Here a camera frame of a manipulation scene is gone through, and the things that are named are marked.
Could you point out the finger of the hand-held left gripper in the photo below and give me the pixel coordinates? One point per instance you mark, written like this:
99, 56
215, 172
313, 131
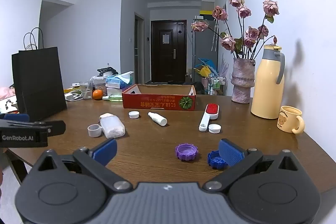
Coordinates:
17, 117
56, 127

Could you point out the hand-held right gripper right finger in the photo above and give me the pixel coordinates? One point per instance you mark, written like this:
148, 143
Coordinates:
231, 153

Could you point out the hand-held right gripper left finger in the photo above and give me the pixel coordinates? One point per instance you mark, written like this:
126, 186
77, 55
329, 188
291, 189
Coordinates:
105, 151

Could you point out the blue plastic lid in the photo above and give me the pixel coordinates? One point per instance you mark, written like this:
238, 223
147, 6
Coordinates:
214, 161

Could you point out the white bottle cap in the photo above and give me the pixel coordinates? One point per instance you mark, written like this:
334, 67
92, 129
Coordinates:
134, 115
214, 129

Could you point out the red and white lint brush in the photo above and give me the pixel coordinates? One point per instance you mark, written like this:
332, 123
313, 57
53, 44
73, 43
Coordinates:
211, 111

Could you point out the purple plastic lid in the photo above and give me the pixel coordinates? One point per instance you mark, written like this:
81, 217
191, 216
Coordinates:
181, 154

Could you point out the small white bottle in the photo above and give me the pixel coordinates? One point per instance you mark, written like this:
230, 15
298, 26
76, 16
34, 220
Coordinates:
158, 119

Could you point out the red cardboard box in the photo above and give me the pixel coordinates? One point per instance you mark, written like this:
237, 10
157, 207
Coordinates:
157, 104

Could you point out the printed card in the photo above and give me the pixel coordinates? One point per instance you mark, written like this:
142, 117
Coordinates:
8, 106

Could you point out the pink cloth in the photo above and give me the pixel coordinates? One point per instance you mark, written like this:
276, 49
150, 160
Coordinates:
6, 92

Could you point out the white charger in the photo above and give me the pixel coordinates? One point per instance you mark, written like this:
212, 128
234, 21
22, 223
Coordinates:
69, 96

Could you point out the yellow packet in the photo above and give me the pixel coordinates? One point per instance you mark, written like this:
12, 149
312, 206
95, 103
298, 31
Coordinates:
72, 89

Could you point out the black paper bag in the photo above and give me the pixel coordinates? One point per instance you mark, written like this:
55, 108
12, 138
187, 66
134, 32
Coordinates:
39, 82

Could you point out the clear glass cup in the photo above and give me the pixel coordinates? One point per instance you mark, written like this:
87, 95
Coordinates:
86, 92

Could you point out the orange fruit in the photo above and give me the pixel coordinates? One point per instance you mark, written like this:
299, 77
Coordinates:
98, 94

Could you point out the green spray bottle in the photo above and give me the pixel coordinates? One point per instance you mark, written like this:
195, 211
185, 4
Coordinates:
115, 98

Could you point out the clear food container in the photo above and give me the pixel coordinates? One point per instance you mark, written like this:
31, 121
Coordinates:
99, 87

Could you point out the purple and white tissue pack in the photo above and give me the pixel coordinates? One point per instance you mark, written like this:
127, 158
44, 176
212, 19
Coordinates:
115, 91

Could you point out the yellow bear mug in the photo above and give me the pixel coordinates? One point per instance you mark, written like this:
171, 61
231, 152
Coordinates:
286, 121

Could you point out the storage cart with bottles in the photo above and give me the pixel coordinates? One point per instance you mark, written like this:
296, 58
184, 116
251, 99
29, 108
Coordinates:
216, 85

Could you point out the blue tissue pack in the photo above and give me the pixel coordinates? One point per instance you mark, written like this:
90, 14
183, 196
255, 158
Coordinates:
115, 81

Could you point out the black cloth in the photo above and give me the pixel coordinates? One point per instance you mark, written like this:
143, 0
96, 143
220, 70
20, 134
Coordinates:
200, 87

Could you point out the white round device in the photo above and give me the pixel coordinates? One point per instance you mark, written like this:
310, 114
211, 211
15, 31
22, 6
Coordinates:
106, 74

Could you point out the yellow thermos jug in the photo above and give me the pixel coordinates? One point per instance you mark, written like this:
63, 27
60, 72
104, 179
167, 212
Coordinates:
266, 87

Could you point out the black folding stand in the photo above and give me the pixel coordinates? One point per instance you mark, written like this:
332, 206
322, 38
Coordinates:
106, 71

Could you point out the pink bin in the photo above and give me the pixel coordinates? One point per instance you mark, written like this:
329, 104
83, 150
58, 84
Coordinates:
204, 81

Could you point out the pink ceramic vase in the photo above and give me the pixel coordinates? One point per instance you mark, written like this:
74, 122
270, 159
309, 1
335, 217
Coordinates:
242, 77

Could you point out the glass side door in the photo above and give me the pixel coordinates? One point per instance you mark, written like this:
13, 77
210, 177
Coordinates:
139, 50

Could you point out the dark front door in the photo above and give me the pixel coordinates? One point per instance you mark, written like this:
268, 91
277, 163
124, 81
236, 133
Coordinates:
168, 61

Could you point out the grey refrigerator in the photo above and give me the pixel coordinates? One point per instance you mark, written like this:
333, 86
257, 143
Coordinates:
202, 47

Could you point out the bunch of dried pink roses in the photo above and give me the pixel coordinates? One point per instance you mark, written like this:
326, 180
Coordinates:
227, 41

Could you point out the white hanging umbrella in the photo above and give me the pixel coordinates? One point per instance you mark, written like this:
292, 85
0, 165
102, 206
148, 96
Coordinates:
214, 40

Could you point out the white paper notice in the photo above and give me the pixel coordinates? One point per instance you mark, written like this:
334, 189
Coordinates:
166, 39

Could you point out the yellow box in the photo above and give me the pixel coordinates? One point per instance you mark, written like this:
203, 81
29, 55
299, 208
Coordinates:
207, 12

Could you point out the purple wall decoration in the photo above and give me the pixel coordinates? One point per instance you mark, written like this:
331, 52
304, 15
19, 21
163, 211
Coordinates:
224, 66

